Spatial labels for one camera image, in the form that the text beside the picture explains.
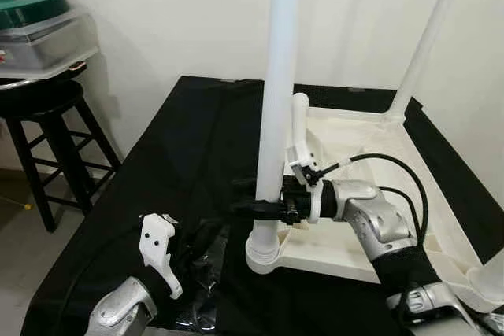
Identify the white plastic table leg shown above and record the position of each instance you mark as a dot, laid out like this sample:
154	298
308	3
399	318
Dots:
425	37
300	123
490	277
279	76

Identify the clear plastic storage box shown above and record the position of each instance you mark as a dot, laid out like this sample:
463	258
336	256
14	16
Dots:
47	49

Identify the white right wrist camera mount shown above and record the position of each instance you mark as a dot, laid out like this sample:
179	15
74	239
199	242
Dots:
315	202

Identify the black tablecloth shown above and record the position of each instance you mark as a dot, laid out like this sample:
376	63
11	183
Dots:
181	139

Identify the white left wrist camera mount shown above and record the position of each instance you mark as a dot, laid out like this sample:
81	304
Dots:
157	241

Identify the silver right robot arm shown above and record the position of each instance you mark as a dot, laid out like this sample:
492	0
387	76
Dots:
370	218

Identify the black round stool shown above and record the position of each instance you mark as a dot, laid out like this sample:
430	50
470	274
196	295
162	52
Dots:
39	100

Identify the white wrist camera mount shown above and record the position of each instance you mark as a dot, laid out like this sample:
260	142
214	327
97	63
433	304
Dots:
157	241
315	202

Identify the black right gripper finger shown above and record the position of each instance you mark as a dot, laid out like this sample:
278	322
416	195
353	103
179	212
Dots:
244	186
256	210

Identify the white plastic children table top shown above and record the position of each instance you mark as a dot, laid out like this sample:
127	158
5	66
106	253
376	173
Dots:
354	131

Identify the green pot lid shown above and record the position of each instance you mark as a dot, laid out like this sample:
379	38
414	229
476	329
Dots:
31	9

